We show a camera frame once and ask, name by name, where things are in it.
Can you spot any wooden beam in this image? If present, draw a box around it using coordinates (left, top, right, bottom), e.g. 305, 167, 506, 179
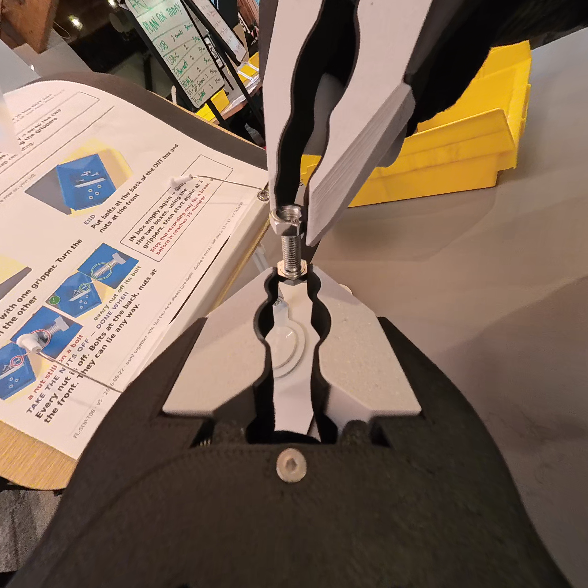
0, 0, 65, 53

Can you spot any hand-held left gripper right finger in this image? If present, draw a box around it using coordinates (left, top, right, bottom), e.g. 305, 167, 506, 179
307, 266, 422, 428

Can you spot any instruction sheet on stand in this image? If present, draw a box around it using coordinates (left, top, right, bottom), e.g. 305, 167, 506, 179
0, 71, 276, 492

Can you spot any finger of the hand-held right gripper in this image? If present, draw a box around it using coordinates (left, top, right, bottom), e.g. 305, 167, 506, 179
303, 0, 436, 248
263, 0, 329, 235

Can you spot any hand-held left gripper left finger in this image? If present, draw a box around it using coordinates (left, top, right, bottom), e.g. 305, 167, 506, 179
162, 268, 281, 425

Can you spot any yellow plastic bin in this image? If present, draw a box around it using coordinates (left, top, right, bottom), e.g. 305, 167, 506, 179
300, 40, 533, 208

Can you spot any wire page holder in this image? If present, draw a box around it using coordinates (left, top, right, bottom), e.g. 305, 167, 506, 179
17, 334, 125, 395
169, 174, 271, 202

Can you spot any person's right hand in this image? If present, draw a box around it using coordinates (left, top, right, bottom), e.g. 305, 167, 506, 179
404, 0, 588, 135

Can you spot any whiteboard with green writing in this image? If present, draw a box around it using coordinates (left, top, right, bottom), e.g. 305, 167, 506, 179
125, 0, 227, 109

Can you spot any whiteboard with black writing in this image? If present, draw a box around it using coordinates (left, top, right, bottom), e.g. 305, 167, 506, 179
190, 0, 247, 62

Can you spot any steel hex bolt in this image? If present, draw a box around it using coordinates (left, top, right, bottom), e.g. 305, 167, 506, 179
269, 205, 305, 272

